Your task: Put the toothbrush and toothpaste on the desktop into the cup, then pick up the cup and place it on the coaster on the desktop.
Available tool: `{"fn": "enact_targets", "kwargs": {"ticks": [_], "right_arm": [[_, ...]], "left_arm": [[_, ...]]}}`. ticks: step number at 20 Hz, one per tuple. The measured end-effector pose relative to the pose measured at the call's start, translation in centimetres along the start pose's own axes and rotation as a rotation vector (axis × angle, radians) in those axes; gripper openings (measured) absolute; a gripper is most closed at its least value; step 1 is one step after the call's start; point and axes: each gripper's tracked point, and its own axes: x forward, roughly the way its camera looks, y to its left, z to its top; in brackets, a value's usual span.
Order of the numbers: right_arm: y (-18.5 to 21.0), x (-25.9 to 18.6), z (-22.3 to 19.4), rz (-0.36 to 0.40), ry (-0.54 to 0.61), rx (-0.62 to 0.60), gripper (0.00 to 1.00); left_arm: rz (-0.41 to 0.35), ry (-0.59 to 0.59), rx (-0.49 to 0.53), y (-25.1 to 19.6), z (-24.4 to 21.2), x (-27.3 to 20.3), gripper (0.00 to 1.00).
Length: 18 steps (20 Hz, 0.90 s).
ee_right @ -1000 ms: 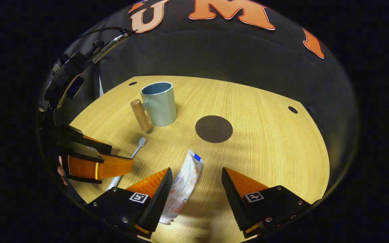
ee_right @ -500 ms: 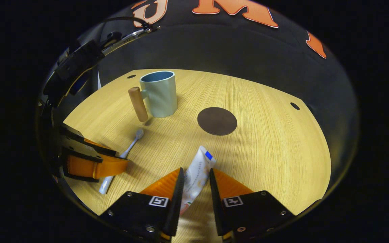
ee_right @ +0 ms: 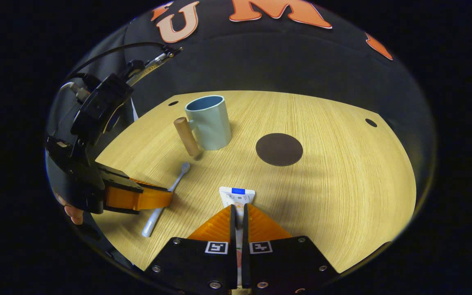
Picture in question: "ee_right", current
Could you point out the dark brown round coaster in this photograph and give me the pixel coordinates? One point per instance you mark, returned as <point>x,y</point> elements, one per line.
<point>279,149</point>

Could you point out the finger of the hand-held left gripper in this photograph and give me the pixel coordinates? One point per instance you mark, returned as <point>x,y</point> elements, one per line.
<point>117,178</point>
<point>137,200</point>

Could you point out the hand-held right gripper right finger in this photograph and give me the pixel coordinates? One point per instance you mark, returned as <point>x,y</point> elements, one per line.
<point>285,266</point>

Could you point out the white toothbrush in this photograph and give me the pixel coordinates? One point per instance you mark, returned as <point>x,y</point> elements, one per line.
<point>180,174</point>

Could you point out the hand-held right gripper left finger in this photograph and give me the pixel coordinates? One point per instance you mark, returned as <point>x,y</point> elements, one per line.
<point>195,266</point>

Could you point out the black backdrop cloth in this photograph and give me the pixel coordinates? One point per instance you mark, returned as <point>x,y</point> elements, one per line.
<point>260,57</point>

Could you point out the white toothpaste tube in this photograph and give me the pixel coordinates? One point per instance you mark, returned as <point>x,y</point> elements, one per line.
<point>236,196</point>

